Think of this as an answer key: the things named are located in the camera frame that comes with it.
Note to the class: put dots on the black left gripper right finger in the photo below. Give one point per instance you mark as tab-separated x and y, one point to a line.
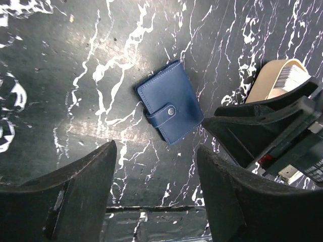
242	206

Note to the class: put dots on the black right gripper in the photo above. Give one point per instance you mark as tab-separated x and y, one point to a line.
297	141

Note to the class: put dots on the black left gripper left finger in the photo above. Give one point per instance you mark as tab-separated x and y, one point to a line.
68	204

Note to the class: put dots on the stack of credit cards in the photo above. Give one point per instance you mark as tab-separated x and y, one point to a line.
289	79

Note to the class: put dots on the blue leather card holder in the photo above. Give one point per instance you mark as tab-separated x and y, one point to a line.
170	102

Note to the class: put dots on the beige oval card tray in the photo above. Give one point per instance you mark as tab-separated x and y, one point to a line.
267	77

